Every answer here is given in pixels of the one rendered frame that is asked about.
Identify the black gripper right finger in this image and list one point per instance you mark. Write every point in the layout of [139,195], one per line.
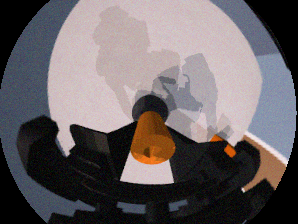
[189,154]

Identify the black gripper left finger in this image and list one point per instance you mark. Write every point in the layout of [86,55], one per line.
[115,145]

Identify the orange knob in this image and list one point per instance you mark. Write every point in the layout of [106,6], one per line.
[152,142]

